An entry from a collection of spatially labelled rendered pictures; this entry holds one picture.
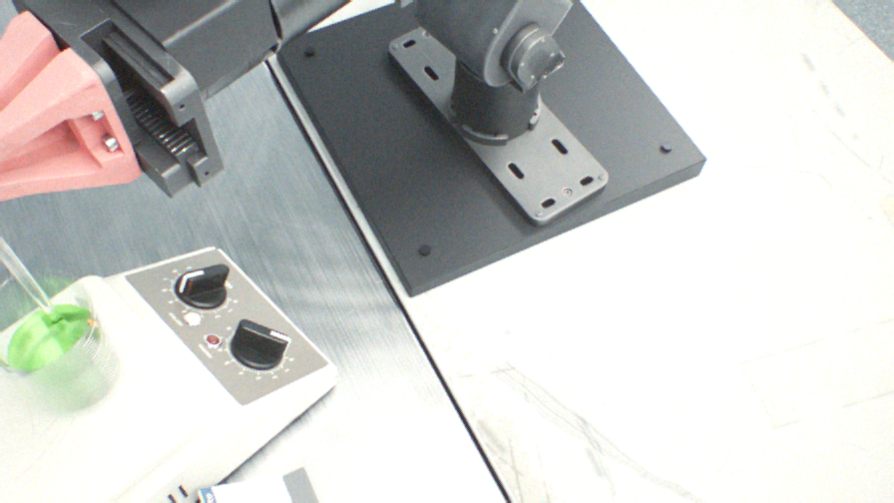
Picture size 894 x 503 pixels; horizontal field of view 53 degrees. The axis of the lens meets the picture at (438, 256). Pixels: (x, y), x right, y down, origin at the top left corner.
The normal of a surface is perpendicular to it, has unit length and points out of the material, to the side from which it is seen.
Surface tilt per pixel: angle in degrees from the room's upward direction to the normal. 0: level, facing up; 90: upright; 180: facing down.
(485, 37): 53
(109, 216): 0
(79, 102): 91
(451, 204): 2
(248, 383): 30
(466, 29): 60
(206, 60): 90
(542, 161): 2
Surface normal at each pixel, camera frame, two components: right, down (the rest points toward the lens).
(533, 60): 0.66, 0.66
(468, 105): -0.65, 0.65
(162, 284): 0.40, -0.74
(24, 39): -0.24, -0.25
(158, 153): 0.01, -0.50
